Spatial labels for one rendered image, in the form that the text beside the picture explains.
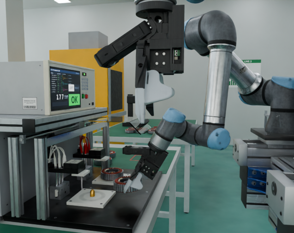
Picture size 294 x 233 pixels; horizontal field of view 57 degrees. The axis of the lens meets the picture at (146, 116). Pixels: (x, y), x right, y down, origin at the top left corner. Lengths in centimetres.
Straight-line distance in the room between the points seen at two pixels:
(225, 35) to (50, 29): 677
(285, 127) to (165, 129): 49
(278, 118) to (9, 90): 107
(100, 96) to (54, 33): 309
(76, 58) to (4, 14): 130
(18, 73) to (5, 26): 408
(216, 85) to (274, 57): 561
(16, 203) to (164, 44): 80
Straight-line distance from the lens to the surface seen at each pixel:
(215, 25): 97
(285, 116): 120
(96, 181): 132
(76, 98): 126
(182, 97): 633
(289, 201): 71
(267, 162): 120
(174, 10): 49
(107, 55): 49
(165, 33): 49
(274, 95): 122
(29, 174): 121
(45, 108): 108
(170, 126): 97
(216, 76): 94
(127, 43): 49
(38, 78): 109
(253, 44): 648
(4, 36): 519
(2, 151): 107
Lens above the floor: 120
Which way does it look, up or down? 5 degrees down
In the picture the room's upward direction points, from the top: straight up
